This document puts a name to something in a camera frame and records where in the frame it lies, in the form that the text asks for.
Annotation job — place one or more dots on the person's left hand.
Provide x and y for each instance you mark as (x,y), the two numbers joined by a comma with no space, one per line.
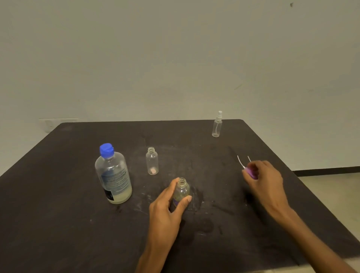
(161,218)

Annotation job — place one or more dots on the person's right hand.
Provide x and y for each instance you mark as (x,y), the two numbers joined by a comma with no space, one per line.
(268,187)

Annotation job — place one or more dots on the person's right thumb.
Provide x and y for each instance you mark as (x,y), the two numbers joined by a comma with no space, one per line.
(248,177)

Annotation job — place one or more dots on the person's left thumb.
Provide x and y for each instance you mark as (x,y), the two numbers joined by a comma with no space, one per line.
(182,207)

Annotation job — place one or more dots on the purple spray pump white tube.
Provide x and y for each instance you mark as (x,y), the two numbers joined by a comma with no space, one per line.
(251,172)

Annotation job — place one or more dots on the small clear bottle purple label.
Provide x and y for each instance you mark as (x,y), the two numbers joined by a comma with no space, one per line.
(182,189)

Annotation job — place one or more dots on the person's left forearm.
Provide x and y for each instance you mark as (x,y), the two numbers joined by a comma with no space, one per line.
(153,258)

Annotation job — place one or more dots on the person's right forearm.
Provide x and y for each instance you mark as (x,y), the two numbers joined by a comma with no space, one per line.
(312,243)

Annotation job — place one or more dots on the small clear open bottle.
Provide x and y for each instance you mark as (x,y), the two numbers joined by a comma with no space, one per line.
(152,161)

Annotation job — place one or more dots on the clear spray bottle white pump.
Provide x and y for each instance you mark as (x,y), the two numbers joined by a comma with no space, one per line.
(216,126)

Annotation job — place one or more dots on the large clear bottle blue cap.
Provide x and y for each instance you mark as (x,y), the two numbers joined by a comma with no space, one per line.
(114,175)

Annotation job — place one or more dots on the black baseboard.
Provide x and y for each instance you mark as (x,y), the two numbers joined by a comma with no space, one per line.
(327,170)

